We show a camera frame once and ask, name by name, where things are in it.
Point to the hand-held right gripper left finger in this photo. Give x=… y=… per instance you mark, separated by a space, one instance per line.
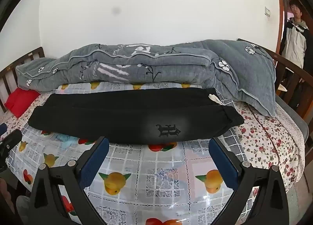
x=95 y=159

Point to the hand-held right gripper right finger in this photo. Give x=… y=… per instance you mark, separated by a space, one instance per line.
x=223 y=163

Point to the black sweater with white stripes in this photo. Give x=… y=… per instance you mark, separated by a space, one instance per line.
x=122 y=117

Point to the red pillow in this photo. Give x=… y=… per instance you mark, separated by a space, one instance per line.
x=20 y=101

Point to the red floral bedsheet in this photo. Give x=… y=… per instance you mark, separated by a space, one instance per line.
x=269 y=136

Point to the fruit print bedsheet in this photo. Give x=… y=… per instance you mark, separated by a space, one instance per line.
x=151 y=166

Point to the grey mattress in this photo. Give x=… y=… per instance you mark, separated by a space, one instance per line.
x=297 y=119

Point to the grey floral pillow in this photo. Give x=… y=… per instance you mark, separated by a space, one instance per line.
x=251 y=80

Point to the grey floral quilt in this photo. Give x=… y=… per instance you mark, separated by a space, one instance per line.
x=137 y=61

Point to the wooden bed footboard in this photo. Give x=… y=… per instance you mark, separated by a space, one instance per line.
x=288 y=64

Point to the white wall switch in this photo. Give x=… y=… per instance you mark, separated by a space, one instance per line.
x=267 y=11

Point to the wooden door frame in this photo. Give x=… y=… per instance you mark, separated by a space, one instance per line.
x=279 y=7

